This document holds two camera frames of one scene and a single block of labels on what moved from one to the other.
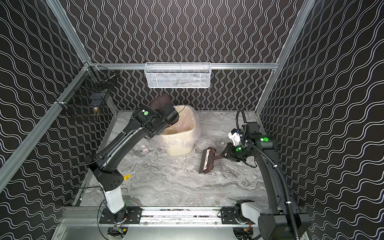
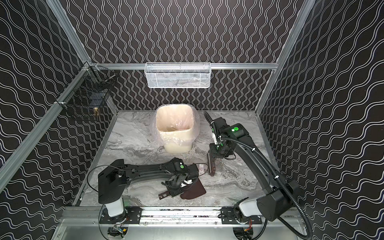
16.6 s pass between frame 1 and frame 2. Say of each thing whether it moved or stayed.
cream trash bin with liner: stayed
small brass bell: stayed
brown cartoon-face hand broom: moved
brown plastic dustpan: moved
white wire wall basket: stayed
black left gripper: moved
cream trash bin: stayed
